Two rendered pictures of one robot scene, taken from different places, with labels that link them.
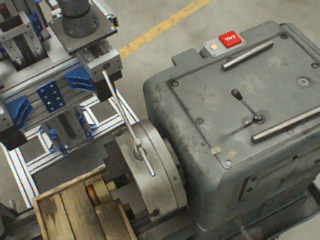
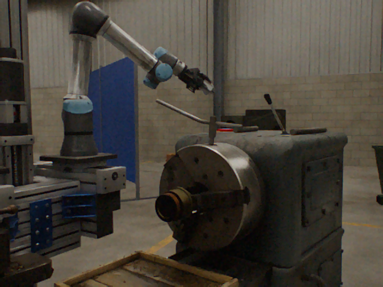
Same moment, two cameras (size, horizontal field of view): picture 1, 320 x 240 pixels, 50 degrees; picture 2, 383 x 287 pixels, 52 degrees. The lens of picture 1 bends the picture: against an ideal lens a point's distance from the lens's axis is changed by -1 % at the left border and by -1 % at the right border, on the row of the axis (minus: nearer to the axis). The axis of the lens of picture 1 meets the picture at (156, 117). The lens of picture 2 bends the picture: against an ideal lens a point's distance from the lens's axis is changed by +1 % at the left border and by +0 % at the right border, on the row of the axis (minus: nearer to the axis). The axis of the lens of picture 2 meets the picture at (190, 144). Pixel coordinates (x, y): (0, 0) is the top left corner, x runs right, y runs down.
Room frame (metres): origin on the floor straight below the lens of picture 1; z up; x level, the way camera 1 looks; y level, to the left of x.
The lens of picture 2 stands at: (-0.45, 0.74, 1.32)
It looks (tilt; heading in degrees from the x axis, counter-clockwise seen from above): 4 degrees down; 327
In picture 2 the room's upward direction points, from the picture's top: straight up
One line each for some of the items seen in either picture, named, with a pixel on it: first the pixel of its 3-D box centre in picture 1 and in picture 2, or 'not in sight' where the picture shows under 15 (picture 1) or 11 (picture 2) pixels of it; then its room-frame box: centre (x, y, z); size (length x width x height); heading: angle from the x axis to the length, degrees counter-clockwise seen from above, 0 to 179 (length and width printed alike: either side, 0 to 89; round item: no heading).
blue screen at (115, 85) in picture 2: not in sight; (102, 124); (7.14, -2.02, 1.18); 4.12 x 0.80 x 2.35; 175
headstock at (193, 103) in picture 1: (244, 121); (264, 183); (0.65, -0.31, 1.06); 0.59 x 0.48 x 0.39; 109
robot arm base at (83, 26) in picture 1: (78, 16); (78, 143); (1.16, 0.25, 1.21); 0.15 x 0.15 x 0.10
